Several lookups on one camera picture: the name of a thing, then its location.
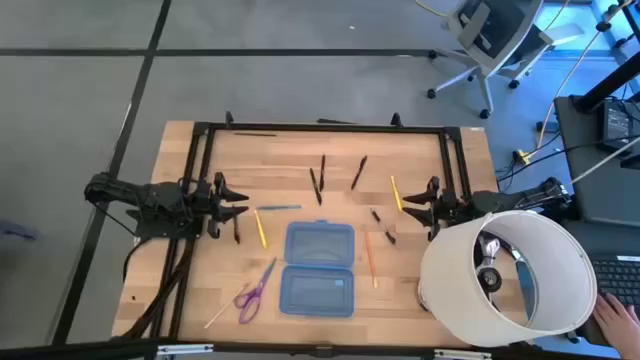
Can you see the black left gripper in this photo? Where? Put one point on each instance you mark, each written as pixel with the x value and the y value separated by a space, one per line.
pixel 205 200

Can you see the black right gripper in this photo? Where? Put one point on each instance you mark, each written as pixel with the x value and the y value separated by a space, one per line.
pixel 450 207

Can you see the dark brown pen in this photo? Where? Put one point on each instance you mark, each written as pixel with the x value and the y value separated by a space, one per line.
pixel 236 230

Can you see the yellow pencil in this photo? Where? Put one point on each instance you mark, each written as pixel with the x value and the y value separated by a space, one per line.
pixel 396 194
pixel 260 229

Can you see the blue pencil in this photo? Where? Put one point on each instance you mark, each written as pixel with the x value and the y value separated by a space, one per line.
pixel 279 207

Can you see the orange pencil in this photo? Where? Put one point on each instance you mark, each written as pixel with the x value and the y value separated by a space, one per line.
pixel 370 257

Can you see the purple scissors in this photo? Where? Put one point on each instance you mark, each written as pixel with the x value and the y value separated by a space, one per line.
pixel 266 274

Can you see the blue plastic supply box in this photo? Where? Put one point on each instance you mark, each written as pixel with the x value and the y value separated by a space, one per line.
pixel 317 290

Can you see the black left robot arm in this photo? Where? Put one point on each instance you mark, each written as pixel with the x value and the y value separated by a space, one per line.
pixel 150 197

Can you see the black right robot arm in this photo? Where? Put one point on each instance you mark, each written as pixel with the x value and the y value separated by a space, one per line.
pixel 500 200

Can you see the white lampshade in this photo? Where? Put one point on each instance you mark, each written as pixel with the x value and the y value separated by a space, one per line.
pixel 450 280

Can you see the lamp bulb socket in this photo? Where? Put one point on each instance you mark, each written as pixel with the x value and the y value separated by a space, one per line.
pixel 489 279

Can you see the grey side table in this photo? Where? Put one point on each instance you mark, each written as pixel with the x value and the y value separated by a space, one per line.
pixel 600 190

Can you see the grey office chair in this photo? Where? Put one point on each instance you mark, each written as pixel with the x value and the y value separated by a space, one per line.
pixel 492 30

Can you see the black laptop keyboard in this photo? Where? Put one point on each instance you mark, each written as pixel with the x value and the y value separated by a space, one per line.
pixel 617 280

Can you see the black power adapter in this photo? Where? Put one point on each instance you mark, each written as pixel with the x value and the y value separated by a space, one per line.
pixel 617 125

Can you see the blue floor object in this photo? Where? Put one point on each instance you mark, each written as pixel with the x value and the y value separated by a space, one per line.
pixel 17 230

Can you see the black stand pole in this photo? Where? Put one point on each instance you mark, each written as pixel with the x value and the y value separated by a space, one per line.
pixel 610 82

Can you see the person's hand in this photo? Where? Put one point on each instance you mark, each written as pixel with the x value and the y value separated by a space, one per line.
pixel 617 325

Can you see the black metal table frame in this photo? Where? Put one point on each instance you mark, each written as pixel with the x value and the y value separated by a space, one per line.
pixel 325 128

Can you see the small silver depth camera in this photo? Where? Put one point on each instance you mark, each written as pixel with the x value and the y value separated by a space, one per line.
pixel 324 351

